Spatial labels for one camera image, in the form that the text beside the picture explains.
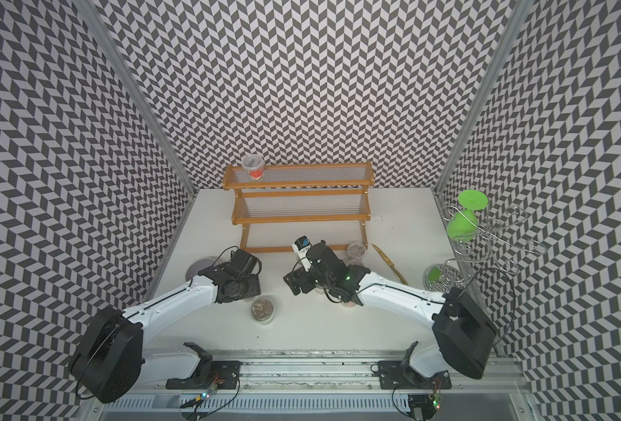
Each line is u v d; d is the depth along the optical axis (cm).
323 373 74
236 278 65
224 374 72
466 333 42
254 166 80
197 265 89
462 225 80
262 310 80
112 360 40
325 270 60
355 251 91
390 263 96
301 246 70
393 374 74
